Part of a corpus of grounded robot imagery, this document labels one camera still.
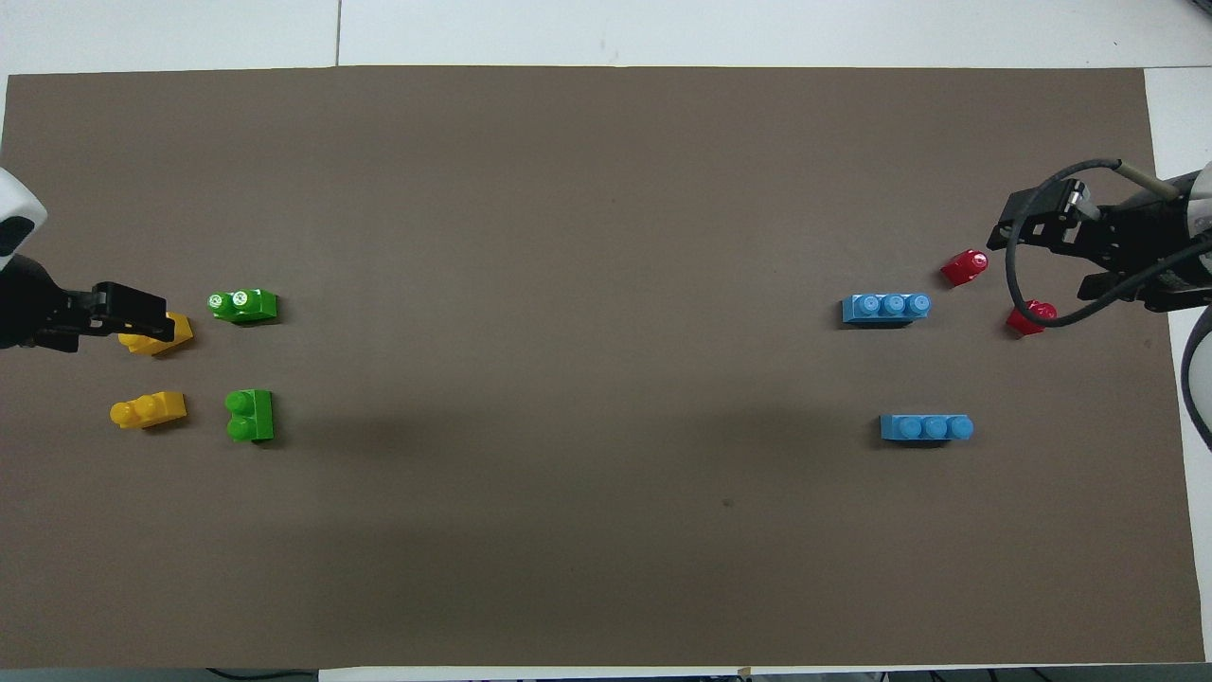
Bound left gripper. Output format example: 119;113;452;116
0;254;73;353

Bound red toy block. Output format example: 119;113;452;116
939;249;989;288
1005;300;1059;338

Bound black cable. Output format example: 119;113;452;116
1005;158;1212;329

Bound yellow toy block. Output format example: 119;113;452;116
110;391;187;431
117;312;194;357

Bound blue toy block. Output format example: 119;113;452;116
880;414;974;443
841;293;933;328

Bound green toy block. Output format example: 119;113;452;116
225;389;276;443
207;289;279;326

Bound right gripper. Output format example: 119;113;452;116
987;179;1212;314

